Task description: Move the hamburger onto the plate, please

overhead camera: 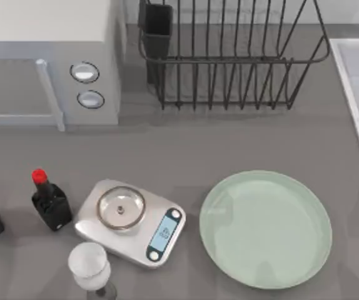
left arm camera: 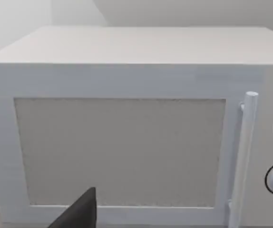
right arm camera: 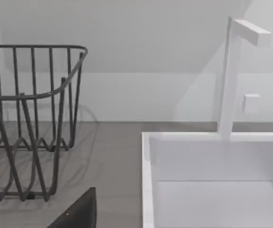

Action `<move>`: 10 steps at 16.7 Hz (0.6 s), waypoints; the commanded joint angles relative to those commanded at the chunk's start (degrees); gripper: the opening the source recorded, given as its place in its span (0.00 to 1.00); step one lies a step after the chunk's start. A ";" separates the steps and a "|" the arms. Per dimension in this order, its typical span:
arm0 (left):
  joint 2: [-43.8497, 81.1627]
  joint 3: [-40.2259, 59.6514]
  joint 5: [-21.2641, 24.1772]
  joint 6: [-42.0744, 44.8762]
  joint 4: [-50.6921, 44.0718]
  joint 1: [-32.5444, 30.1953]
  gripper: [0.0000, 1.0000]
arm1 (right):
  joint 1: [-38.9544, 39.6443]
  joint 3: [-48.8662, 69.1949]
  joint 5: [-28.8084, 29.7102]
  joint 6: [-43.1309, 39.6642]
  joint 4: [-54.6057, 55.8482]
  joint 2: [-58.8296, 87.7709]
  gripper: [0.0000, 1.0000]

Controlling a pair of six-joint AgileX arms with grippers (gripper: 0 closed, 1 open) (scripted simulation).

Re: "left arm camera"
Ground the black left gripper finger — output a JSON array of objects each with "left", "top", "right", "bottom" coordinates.
[{"left": 47, "top": 187, "right": 97, "bottom": 228}]

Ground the pale microwave door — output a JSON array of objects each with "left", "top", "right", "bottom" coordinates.
[{"left": 0, "top": 63, "right": 265, "bottom": 228}]

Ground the pale microwave oven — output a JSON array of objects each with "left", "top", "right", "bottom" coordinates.
[{"left": 0, "top": 25, "right": 273, "bottom": 228}]

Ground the white microwave door handle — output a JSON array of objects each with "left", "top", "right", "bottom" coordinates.
[{"left": 226, "top": 91, "right": 259, "bottom": 228}]

